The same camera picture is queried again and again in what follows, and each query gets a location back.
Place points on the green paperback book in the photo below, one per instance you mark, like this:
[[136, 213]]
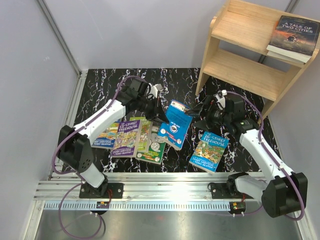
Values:
[[150, 148]]

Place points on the dark tale of two cities book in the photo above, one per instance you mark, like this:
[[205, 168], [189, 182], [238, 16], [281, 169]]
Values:
[[294, 39]]

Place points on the slotted cable duct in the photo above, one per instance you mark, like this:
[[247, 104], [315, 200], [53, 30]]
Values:
[[82, 205]]

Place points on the aluminium mounting rail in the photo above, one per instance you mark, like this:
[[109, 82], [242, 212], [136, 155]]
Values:
[[142, 186]]

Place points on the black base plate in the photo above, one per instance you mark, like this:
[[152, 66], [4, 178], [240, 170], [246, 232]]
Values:
[[220, 191], [106, 190]]

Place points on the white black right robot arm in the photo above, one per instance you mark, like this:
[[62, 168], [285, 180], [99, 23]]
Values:
[[284, 193]]

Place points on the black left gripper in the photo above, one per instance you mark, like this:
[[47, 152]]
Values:
[[156, 111]]

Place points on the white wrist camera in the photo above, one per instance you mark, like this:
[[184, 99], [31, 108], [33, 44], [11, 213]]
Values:
[[220, 97], [155, 90]]

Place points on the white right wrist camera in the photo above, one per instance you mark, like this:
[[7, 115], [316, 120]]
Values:
[[220, 97]]

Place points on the blue 91-storey treehouse book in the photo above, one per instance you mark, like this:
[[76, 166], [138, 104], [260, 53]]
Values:
[[106, 139]]

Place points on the purple 52-storey treehouse book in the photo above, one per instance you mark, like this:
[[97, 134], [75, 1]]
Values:
[[127, 139]]

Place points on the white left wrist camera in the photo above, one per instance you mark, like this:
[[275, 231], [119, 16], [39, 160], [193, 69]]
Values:
[[155, 90]]

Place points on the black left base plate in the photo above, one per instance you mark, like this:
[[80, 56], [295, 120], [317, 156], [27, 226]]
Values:
[[106, 190]]

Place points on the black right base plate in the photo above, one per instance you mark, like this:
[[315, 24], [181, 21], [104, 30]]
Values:
[[220, 191]]

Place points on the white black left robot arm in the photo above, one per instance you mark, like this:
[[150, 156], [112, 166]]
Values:
[[75, 143]]

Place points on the blue 26-storey treehouse book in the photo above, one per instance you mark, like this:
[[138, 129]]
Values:
[[209, 152]]

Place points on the wooden bookshelf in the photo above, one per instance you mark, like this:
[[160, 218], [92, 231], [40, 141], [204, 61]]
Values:
[[238, 28]]

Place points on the blue paperback book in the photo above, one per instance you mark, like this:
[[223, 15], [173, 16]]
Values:
[[174, 133]]

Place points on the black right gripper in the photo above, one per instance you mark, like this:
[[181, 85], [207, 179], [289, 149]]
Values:
[[210, 106]]

